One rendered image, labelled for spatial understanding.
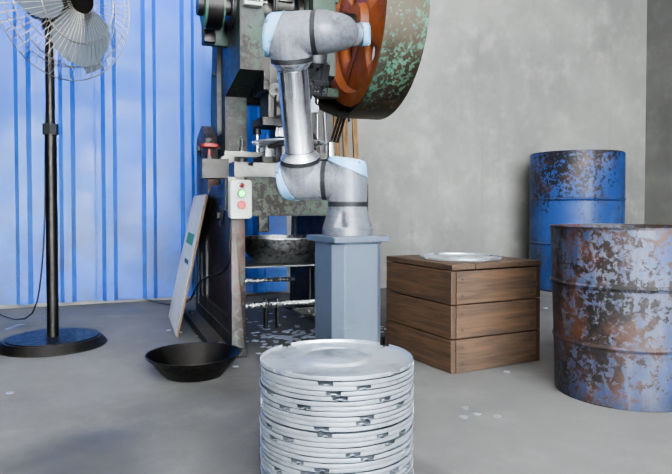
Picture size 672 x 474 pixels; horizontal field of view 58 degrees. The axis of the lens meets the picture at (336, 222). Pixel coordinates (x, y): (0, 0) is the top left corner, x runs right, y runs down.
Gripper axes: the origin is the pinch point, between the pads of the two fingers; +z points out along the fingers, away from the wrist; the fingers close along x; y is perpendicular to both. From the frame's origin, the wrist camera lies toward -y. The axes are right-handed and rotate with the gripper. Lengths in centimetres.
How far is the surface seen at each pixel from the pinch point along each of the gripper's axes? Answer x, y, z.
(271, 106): 23.3, -4.1, 3.6
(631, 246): -107, 53, -1
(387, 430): -137, -31, 15
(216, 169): -2.3, -30.2, 20.7
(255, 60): 26.5, -11.7, -13.1
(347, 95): 39, 36, 1
